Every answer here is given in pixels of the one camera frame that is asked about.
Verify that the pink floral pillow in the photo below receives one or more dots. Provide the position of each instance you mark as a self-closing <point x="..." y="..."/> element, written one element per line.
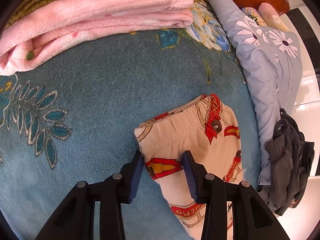
<point x="272" y="15"/>
<point x="250" y="15"/>

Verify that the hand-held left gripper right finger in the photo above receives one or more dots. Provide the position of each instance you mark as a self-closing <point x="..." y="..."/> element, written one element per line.
<point x="190" y="177"/>

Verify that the glossy white wardrobe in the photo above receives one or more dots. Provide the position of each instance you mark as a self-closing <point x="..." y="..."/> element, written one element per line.
<point x="310" y="80"/>

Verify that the pink fleece garment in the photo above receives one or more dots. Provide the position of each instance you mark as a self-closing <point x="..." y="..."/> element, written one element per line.
<point x="100" y="12"/>

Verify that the blue floral bed blanket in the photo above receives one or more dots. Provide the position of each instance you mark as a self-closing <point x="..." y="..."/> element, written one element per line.
<point x="100" y="85"/>

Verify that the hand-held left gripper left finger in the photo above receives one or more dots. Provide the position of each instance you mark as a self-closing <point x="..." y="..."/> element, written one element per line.
<point x="135" y="177"/>

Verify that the light blue daisy duvet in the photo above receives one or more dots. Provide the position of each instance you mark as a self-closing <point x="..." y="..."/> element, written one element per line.
<point x="262" y="67"/>

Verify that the dark grey hoodie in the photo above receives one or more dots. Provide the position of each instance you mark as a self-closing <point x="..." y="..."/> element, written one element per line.
<point x="287" y="160"/>

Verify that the cream fire truck print pants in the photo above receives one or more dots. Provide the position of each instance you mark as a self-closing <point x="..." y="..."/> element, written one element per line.
<point x="180" y="135"/>

